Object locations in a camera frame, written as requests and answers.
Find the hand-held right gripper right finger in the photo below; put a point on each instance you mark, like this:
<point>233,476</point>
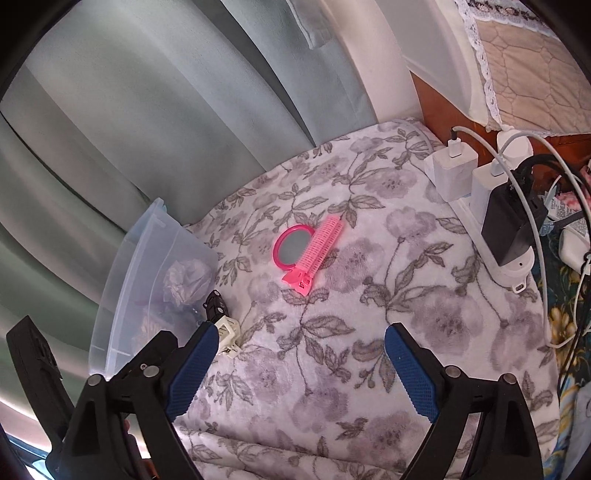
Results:
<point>411,374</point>

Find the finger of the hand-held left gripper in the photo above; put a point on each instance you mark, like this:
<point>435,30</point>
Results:
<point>39,369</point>

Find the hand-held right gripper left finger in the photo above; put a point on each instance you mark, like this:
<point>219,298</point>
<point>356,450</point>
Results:
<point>194,364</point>

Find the clear plastic container blue latches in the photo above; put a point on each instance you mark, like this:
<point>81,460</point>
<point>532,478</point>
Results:
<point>138,258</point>

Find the round pink mirror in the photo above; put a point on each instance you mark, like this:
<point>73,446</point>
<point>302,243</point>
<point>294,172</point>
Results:
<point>293,247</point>

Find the pink hair clip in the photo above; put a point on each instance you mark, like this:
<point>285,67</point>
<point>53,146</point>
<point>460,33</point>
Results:
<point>323,240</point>

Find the crumpled white paper ball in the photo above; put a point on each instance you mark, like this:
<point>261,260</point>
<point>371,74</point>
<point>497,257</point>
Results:
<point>184,281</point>

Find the grey floral blanket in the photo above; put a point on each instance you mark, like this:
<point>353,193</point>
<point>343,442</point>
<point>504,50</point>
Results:
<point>369,277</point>

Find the white power strip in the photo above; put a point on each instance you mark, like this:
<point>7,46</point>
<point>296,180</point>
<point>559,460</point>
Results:
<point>515,270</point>

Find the black power adapter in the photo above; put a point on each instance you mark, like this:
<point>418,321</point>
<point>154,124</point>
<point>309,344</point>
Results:
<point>508,226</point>

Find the white charger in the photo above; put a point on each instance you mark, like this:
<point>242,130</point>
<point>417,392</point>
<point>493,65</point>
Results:
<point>450,173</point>
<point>485,194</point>

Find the pale green curtain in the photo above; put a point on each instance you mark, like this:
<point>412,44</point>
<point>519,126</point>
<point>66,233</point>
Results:
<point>138,115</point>

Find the brown wooden board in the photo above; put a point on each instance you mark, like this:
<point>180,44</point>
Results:
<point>438,115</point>

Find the white appliance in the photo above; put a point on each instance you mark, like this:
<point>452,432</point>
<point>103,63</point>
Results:
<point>443,55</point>

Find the beige quilted lace cover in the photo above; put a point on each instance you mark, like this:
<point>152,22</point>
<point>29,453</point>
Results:
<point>531,69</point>

